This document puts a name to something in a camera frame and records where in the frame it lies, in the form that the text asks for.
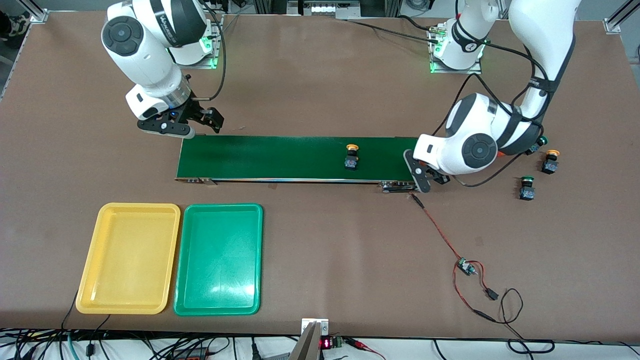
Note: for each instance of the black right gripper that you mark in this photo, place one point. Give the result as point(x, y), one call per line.
point(191, 112)

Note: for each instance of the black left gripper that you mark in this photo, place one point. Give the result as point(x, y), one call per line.
point(438, 177)

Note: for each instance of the yellow push button switch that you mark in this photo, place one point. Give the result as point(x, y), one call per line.
point(352, 161)
point(549, 166)

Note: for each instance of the green push button switch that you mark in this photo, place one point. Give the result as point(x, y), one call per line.
point(534, 148)
point(526, 192)

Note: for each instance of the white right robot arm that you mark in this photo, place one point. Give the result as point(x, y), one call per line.
point(145, 50)

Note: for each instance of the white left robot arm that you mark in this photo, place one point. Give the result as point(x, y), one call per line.
point(545, 30)

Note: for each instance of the green conveyor belt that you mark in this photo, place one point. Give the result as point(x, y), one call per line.
point(280, 157)

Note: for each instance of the small speed controller board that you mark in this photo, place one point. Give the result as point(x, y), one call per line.
point(465, 266)

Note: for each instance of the green plastic tray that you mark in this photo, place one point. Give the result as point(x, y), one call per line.
point(220, 260)

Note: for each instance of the white electrical device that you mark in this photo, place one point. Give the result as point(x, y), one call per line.
point(325, 9)

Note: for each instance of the yellow plastic tray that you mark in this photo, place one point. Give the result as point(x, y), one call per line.
point(130, 270)

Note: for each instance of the red clip lead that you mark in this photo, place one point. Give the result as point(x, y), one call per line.
point(357, 343)

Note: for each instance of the red digit display module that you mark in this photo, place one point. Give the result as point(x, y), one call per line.
point(326, 343)

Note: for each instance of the dark patterned shoe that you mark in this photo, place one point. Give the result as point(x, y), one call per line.
point(15, 25)

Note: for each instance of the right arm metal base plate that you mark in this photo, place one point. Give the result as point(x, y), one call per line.
point(212, 64)

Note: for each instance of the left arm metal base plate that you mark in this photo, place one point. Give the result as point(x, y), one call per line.
point(457, 71)

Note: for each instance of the grey metal camera mount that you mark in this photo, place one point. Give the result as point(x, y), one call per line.
point(307, 345)

